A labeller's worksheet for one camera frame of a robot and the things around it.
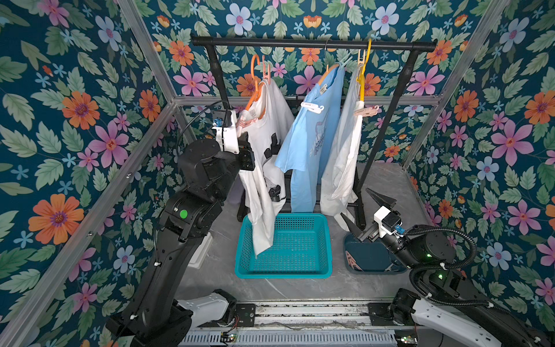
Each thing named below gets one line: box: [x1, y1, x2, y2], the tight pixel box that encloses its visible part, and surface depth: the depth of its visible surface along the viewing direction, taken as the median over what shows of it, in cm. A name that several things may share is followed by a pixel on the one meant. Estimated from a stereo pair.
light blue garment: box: [275, 65, 340, 214], surface depth 69 cm
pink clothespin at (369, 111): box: [354, 104, 380, 118], surface depth 55 cm
